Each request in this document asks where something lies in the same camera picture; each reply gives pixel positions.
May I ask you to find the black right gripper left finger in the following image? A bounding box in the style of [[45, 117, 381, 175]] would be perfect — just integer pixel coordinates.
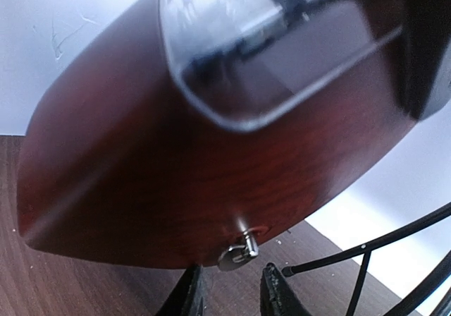
[[156, 265, 205, 316]]

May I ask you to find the brown wooden metronome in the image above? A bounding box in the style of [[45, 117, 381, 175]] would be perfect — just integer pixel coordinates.
[[17, 0, 414, 269]]

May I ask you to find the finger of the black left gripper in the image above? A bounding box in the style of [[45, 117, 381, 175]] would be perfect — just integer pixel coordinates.
[[400, 0, 450, 121]]

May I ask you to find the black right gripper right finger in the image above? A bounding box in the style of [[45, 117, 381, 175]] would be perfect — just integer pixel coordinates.
[[260, 262, 310, 316]]

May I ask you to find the black perforated music stand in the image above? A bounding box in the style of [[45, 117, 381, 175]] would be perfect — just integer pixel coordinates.
[[282, 201, 450, 315]]

